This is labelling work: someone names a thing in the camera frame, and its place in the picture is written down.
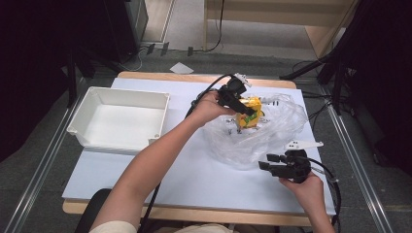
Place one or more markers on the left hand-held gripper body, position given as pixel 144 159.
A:
pixel 231 90

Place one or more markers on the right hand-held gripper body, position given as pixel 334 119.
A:
pixel 296 168

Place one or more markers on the yellow drink carton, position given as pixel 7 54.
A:
pixel 251 121

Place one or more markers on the clear plastic bag smiley print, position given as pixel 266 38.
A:
pixel 278 129

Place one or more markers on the person's right hand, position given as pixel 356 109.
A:
pixel 306 191

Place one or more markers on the person's left hand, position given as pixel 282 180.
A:
pixel 207 108

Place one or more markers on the white paper sheet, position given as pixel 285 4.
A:
pixel 181 68

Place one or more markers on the white board table cover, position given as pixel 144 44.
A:
pixel 200 184

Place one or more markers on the wooden table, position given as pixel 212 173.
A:
pixel 162 76

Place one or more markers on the light wooden furniture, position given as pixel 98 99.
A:
pixel 275 16

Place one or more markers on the person's beige clothing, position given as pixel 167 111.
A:
pixel 200 228

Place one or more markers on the black metal stand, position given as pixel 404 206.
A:
pixel 72 81
pixel 336 68

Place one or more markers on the white plastic bin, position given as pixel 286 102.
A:
pixel 123 126

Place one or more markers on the black cabinet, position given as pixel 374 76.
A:
pixel 120 29

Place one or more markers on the black chair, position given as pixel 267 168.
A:
pixel 90 210

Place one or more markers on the metal floor rail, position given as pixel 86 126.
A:
pixel 42 165
pixel 356 165

